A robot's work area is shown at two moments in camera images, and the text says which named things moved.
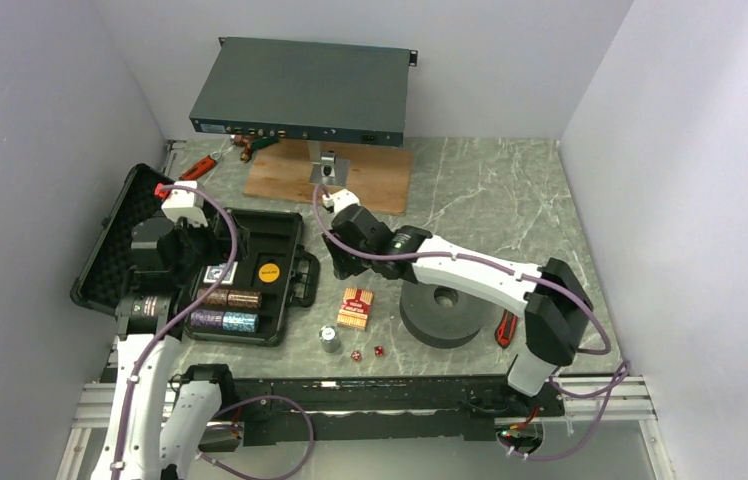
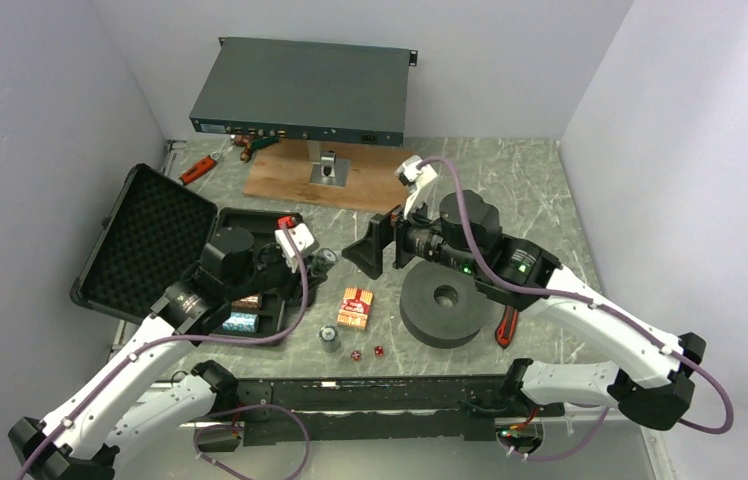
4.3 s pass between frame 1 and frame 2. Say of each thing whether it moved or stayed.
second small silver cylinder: stayed
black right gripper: moved
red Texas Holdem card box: stayed
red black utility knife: stayed
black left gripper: moved
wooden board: stayed
